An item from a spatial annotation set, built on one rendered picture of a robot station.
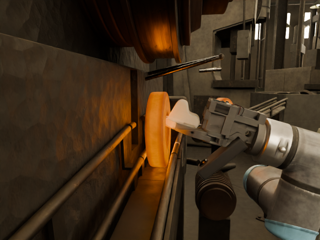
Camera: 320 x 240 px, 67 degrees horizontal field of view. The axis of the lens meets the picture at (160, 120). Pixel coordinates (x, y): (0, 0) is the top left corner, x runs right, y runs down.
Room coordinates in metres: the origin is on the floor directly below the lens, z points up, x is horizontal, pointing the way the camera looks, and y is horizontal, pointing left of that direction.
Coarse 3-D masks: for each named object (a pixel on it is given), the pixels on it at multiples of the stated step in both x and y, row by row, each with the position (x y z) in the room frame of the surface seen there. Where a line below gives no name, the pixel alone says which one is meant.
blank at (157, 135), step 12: (156, 96) 0.47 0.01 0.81; (168, 96) 0.53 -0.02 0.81; (156, 108) 0.44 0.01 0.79; (168, 108) 0.52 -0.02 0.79; (156, 120) 0.43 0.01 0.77; (156, 132) 0.43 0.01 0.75; (168, 132) 0.53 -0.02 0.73; (156, 144) 0.43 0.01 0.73; (168, 144) 0.51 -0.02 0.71; (156, 156) 0.44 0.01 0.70; (168, 156) 0.51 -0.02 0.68
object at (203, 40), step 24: (240, 0) 2.99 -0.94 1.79; (216, 24) 3.09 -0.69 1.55; (240, 24) 3.02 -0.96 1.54; (192, 48) 3.20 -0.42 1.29; (216, 48) 3.27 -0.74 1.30; (240, 48) 2.78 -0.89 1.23; (192, 72) 3.19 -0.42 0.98; (216, 72) 3.32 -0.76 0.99; (192, 96) 3.19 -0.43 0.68; (216, 96) 3.06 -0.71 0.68; (240, 96) 2.97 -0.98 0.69; (192, 144) 3.21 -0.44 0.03
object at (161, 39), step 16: (144, 0) 0.35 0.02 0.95; (160, 0) 0.35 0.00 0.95; (176, 0) 0.36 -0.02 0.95; (144, 16) 0.37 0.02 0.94; (160, 16) 0.37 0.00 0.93; (176, 16) 0.36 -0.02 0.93; (144, 32) 0.40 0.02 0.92; (160, 32) 0.40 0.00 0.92; (176, 32) 0.38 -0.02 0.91; (144, 48) 0.44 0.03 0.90; (160, 48) 0.44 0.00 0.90; (176, 48) 0.42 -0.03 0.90
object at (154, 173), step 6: (168, 162) 0.53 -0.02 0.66; (144, 168) 0.50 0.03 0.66; (150, 168) 0.50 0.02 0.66; (156, 168) 0.50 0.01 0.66; (162, 168) 0.50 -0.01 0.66; (144, 174) 0.46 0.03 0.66; (150, 174) 0.46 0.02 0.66; (156, 174) 0.46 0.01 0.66; (162, 174) 0.46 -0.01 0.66; (162, 180) 0.43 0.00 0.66
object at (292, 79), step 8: (272, 72) 4.59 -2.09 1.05; (280, 72) 4.37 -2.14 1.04; (288, 72) 4.19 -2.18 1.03; (296, 72) 4.01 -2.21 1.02; (304, 72) 3.84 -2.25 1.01; (312, 72) 3.73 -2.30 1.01; (272, 80) 4.57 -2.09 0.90; (280, 80) 4.36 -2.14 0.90; (288, 80) 4.17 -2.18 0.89; (296, 80) 3.99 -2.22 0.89; (304, 80) 3.83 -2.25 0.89; (312, 80) 3.73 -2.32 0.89; (272, 88) 4.56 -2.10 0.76; (280, 88) 4.34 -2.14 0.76; (288, 88) 4.16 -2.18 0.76; (296, 88) 3.98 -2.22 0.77
